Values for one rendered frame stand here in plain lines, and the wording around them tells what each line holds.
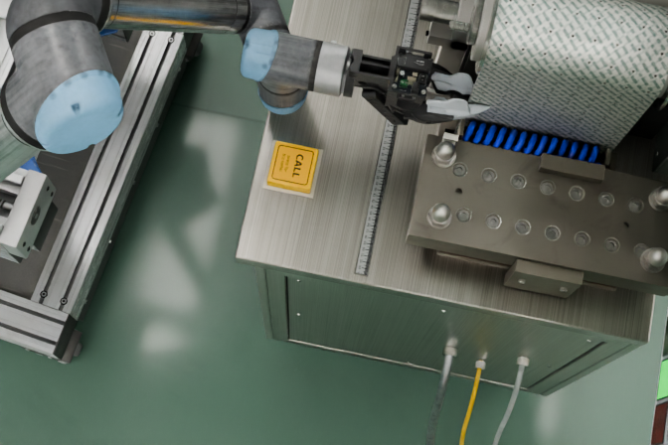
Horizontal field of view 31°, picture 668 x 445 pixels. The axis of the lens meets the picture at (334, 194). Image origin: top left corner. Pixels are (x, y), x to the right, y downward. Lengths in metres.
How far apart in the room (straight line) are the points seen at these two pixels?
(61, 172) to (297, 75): 1.07
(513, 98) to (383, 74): 0.19
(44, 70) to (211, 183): 1.35
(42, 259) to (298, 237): 0.89
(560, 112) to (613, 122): 0.08
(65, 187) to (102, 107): 1.15
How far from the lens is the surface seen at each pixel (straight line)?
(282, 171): 1.93
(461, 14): 1.73
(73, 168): 2.72
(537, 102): 1.76
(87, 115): 1.57
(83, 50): 1.59
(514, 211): 1.83
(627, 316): 1.97
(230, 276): 2.84
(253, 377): 2.80
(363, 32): 2.04
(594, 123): 1.81
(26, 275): 2.68
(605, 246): 1.85
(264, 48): 1.76
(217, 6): 1.83
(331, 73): 1.75
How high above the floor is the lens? 2.78
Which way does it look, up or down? 75 degrees down
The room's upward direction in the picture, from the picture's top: 6 degrees clockwise
